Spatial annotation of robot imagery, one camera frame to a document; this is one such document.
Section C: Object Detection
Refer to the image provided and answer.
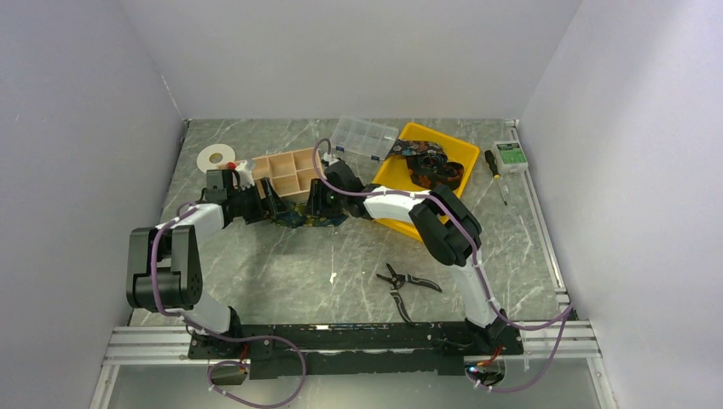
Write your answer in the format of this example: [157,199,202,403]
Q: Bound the white tape ring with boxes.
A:
[196,143,237,173]

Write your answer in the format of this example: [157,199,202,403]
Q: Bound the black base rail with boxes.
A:
[188,321,523,380]

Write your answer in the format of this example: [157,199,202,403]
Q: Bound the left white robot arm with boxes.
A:
[125,169,287,358]

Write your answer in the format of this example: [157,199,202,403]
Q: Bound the yellow plastic tray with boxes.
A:
[369,121,481,243]

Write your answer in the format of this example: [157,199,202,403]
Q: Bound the black yellow screwdriver right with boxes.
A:
[484,150,508,205]

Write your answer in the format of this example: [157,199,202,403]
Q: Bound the white green electronic box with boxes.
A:
[491,141,529,175]

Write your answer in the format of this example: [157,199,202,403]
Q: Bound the black pliers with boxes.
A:
[376,263,444,325]

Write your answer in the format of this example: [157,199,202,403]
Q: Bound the clear plastic organizer box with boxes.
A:
[330,117,400,161]

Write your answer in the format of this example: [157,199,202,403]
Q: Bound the wooden compartment box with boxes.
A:
[252,148,323,203]

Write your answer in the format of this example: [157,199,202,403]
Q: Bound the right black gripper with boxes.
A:
[304,179,348,216]

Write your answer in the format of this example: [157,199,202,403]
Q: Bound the dark orange floral tie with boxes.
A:
[385,139,465,190]

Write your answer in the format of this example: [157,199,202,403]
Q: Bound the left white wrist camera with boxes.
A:
[222,159,256,190]

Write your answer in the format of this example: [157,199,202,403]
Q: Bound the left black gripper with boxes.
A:
[228,177,289,225]

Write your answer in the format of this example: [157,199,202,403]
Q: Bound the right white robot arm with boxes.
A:
[313,160,508,354]

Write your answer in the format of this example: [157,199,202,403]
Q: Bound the blue yellow floral tie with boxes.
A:
[270,206,348,228]

